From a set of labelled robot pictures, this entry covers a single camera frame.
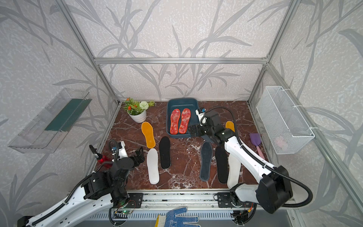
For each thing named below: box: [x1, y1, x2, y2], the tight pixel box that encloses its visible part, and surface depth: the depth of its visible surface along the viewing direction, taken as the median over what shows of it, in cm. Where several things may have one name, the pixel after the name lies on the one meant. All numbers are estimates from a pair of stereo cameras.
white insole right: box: [227, 153, 242, 190], surface depth 84 cm
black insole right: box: [215, 146, 230, 184], surface depth 88 cm
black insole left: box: [159, 136, 171, 170], surface depth 93 cm
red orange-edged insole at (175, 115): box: [169, 108, 182, 135], surface depth 107 cm
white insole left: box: [146, 148, 160, 185], surface depth 85 cm
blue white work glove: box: [155, 207, 202, 227], surface depth 69 cm
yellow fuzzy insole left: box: [140, 121, 156, 149], surface depth 101 cm
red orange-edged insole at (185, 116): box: [178, 108, 191, 135], surface depth 107 cm
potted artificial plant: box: [123, 97, 156, 124], surface depth 101 cm
